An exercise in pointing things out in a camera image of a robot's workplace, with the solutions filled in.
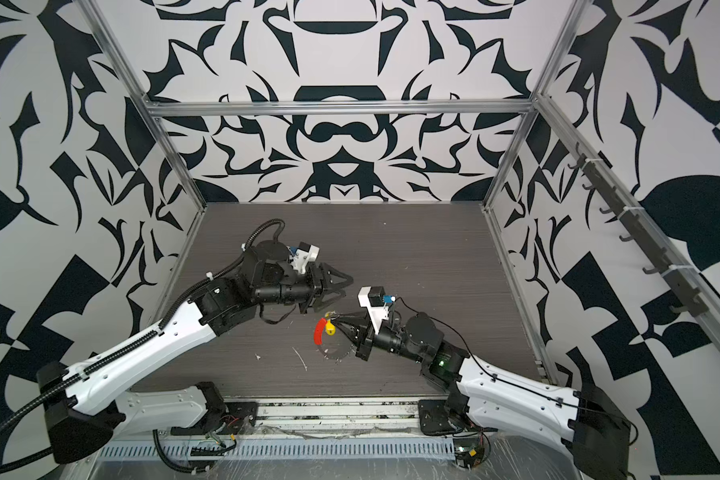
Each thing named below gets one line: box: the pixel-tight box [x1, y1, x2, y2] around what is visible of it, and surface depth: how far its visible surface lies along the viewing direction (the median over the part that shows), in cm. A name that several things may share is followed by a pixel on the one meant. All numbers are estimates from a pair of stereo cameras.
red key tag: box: [314, 317, 327, 345], surface depth 68 cm
